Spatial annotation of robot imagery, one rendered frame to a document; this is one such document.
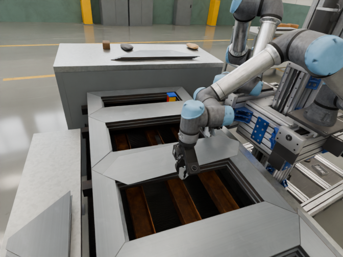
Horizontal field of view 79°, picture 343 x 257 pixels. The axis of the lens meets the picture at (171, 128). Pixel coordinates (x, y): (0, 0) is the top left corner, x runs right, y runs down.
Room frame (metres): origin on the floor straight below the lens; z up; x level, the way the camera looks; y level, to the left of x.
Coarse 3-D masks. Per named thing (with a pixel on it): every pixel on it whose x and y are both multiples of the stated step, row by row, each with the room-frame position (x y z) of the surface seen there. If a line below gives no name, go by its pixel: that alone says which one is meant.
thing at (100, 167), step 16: (112, 96) 1.33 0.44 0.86; (128, 96) 1.37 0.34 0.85; (144, 96) 1.41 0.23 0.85; (160, 96) 1.46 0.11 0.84; (112, 128) 0.99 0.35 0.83; (128, 128) 1.03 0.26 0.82; (112, 160) 0.69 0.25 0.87; (224, 160) 0.79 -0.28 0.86; (160, 176) 0.65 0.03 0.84; (176, 176) 0.67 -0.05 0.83; (240, 176) 0.69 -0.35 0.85; (256, 192) 0.60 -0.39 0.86; (128, 240) 0.36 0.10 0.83; (272, 256) 0.34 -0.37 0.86; (288, 256) 0.36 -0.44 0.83; (304, 256) 0.36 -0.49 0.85
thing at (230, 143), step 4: (220, 136) 0.97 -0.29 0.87; (224, 140) 0.94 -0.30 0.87; (228, 140) 0.94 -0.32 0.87; (232, 140) 0.95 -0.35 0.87; (228, 144) 0.90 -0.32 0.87; (232, 144) 0.91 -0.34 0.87; (236, 144) 0.91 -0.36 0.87; (232, 148) 0.87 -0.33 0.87; (236, 148) 0.88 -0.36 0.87; (236, 152) 0.84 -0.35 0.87
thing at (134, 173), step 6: (120, 156) 0.72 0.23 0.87; (126, 156) 0.73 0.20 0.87; (132, 156) 0.73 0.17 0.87; (126, 162) 0.69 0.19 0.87; (132, 162) 0.69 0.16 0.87; (138, 162) 0.70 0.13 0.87; (126, 168) 0.65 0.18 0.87; (132, 168) 0.65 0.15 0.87; (138, 168) 0.66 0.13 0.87; (126, 174) 0.61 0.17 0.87; (132, 174) 0.62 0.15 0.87; (138, 174) 0.62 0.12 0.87; (144, 174) 0.63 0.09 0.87; (132, 180) 0.59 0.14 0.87; (138, 180) 0.59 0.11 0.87; (144, 180) 0.59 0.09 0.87
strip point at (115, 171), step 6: (114, 162) 0.68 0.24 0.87; (120, 162) 0.68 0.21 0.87; (108, 168) 0.64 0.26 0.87; (114, 168) 0.64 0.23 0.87; (120, 168) 0.65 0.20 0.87; (102, 174) 0.60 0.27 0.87; (108, 174) 0.60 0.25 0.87; (114, 174) 0.61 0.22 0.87; (120, 174) 0.61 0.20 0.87; (120, 180) 0.58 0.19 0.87; (126, 180) 0.58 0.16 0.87
